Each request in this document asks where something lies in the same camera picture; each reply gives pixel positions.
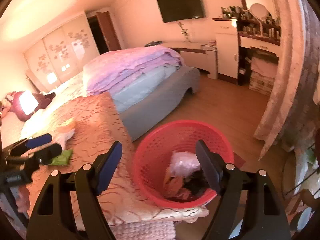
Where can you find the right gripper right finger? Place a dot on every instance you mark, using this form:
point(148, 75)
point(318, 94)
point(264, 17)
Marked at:
point(264, 215)

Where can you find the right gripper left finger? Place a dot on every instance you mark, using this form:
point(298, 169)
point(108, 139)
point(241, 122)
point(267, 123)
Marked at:
point(53, 217)

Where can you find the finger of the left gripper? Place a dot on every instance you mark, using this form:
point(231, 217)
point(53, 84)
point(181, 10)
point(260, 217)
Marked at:
point(42, 157)
point(38, 141)

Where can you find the light green wrapper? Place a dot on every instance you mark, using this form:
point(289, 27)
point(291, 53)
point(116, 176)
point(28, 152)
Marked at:
point(62, 159)

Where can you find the brown wrapper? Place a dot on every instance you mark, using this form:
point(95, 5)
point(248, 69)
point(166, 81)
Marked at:
point(173, 187)

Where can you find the clear plastic bag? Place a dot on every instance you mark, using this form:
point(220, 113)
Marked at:
point(184, 164)

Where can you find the white paper napkin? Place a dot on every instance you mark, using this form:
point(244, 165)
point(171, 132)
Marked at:
point(61, 138)

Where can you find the yellow plastic comb packaging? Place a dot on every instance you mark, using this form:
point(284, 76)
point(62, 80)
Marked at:
point(66, 126)

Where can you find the dark plush toy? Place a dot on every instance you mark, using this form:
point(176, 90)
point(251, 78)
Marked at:
point(43, 99)

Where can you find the glowing bedside lamp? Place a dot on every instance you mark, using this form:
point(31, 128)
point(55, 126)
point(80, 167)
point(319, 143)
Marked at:
point(28, 102)

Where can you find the orange rose pattern bedspread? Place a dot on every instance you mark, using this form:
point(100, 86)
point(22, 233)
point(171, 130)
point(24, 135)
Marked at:
point(97, 126)

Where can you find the floral sliding wardrobe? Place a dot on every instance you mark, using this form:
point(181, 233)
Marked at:
point(61, 54)

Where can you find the light blue folded blanket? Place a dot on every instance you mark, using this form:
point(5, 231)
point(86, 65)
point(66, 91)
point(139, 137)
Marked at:
point(141, 87)

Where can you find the folded pink purple quilt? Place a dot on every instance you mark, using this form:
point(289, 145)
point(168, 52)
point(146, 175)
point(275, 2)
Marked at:
point(111, 68)

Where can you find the floral pink curtain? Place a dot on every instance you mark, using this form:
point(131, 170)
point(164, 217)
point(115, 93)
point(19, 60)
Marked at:
point(291, 117)

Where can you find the red plastic mesh basket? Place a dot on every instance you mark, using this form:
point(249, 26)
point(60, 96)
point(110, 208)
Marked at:
point(165, 166)

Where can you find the brown wooden door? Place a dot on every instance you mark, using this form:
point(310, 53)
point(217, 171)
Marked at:
point(108, 30)

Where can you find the dressing table with drawer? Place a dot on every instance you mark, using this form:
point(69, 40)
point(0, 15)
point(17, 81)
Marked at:
point(254, 34)

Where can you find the white low tv desk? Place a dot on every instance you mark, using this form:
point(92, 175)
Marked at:
point(197, 55)

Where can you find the rose in vase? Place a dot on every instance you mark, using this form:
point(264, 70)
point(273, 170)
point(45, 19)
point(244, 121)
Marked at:
point(184, 31)

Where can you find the white cabinet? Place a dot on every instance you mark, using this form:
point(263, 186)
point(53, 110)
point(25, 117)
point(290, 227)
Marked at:
point(227, 44)

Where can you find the round white vanity mirror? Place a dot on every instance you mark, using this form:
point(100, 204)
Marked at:
point(260, 13)

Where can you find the grey bed frame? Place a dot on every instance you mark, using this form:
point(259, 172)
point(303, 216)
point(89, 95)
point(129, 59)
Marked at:
point(144, 115)

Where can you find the wall mounted black television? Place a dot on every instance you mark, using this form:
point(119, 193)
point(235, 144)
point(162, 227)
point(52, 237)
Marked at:
point(176, 10)

